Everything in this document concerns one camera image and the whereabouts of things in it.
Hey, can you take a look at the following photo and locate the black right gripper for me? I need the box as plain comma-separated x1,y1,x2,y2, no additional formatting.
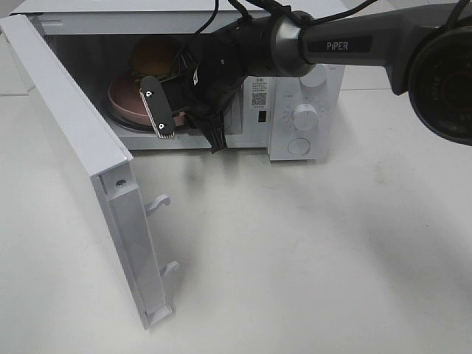
173,16,273,154

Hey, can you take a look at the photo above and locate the burger with lettuce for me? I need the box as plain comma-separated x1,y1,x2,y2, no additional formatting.
130,35,193,84

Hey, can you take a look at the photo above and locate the pink round plate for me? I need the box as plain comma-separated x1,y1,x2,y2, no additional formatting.
107,74,185,132

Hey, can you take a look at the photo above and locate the round white door button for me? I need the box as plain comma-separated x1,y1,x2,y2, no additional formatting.
287,138,310,156

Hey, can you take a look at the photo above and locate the white microwave door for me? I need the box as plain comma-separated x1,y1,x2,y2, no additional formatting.
1,15,179,329

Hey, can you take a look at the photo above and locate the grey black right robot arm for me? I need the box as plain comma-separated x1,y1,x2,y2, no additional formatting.
171,1,471,152

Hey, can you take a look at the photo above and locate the glass microwave turntable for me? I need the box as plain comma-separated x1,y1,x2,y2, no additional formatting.
108,112,197,133

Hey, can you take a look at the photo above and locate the upper white power knob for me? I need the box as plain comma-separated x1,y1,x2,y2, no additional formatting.
299,64,327,89

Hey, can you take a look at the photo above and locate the white microwave oven body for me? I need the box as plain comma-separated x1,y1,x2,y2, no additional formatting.
8,1,344,161

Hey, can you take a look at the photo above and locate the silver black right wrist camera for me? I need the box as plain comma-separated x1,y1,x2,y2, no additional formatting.
139,75,188,139

